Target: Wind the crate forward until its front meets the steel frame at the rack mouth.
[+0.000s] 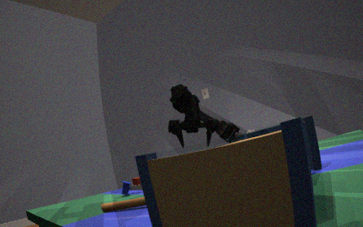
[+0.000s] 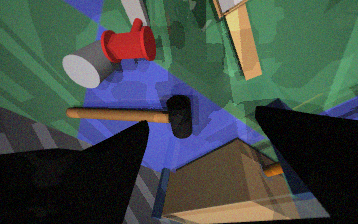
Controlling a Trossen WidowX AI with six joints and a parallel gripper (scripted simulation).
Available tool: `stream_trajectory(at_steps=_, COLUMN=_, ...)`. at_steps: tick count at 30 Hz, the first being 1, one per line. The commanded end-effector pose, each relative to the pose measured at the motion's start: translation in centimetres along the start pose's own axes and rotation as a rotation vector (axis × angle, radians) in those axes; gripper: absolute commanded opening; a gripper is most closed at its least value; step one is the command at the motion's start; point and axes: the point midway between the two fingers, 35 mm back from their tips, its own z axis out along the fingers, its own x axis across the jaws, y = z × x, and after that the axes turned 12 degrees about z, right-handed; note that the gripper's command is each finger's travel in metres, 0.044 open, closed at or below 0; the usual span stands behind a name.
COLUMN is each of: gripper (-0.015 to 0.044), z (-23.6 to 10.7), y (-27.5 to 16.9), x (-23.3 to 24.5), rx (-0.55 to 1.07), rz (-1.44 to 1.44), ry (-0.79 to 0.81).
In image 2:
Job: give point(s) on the wooden-handled black mallet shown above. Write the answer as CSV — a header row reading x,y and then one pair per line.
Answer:
x,y
178,114

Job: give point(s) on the grey cylinder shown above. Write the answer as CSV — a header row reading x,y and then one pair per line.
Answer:
x,y
88,66

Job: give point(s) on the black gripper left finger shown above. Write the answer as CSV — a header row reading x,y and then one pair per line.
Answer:
x,y
98,180

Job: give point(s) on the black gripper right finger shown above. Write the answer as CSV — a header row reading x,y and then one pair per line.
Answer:
x,y
322,150

